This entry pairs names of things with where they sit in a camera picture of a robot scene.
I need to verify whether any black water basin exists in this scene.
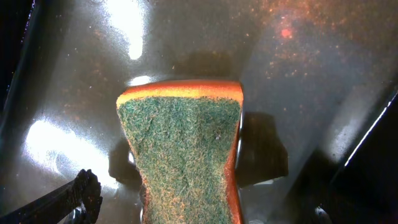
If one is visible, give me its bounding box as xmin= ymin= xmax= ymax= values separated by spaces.
xmin=1 ymin=1 xmax=397 ymax=223

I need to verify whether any orange green sponge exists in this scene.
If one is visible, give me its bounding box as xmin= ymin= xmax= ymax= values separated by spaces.
xmin=116 ymin=80 xmax=244 ymax=223

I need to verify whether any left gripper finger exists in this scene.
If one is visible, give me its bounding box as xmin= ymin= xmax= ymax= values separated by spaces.
xmin=1 ymin=169 xmax=103 ymax=224

